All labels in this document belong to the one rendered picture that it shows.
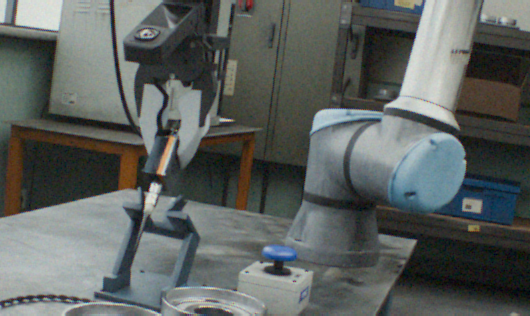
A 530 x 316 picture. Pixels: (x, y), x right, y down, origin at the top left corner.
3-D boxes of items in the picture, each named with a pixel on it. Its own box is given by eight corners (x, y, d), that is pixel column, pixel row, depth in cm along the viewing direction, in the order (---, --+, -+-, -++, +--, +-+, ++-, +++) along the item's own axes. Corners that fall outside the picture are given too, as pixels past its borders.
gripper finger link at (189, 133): (219, 163, 91) (219, 84, 90) (201, 171, 85) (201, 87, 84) (194, 162, 92) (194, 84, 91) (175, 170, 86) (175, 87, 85)
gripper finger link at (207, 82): (218, 126, 86) (218, 47, 84) (213, 127, 84) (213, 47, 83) (178, 125, 87) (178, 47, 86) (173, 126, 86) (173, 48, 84)
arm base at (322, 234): (297, 239, 131) (305, 181, 130) (384, 254, 126) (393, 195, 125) (272, 256, 116) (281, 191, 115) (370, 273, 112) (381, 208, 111)
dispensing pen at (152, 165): (117, 239, 80) (164, 108, 88) (128, 255, 84) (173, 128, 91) (135, 243, 79) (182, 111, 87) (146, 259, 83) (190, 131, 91)
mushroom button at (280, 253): (286, 295, 87) (293, 253, 86) (253, 288, 88) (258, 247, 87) (295, 287, 90) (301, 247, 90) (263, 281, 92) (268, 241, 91)
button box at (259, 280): (293, 321, 85) (300, 280, 84) (234, 309, 87) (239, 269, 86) (310, 304, 93) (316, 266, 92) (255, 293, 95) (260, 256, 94)
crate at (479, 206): (514, 218, 427) (520, 181, 424) (513, 227, 391) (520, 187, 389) (431, 204, 444) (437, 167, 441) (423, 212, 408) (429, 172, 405)
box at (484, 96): (528, 126, 383) (537, 55, 379) (436, 111, 397) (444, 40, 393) (524, 124, 423) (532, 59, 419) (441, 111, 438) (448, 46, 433)
